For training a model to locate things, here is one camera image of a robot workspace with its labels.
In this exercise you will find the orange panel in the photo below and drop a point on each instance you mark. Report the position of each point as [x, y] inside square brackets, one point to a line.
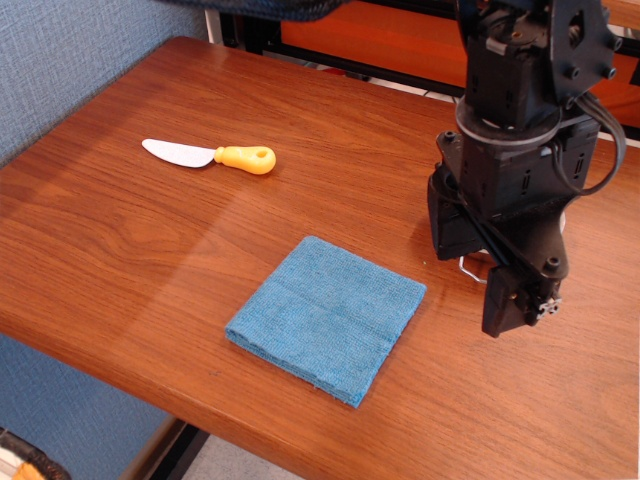
[380, 35]

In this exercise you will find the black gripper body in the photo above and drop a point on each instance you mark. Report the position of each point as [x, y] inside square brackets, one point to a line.
[515, 187]

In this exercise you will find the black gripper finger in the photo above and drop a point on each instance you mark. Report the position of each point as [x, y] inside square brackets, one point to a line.
[512, 301]
[452, 232]

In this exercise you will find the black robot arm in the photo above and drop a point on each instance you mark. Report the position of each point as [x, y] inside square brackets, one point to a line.
[527, 127]

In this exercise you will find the yellow-handled toy knife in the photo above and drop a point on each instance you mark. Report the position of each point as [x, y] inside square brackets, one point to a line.
[257, 160]

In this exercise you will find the small steel handled bowl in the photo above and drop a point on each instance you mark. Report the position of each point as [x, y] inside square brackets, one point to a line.
[480, 256]

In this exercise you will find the orange object at corner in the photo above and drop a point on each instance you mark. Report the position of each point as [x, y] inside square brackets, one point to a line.
[21, 460]

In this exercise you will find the black metal frame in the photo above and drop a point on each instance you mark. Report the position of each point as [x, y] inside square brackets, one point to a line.
[350, 45]

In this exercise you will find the blue cloth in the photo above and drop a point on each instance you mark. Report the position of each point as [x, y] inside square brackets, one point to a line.
[328, 317]

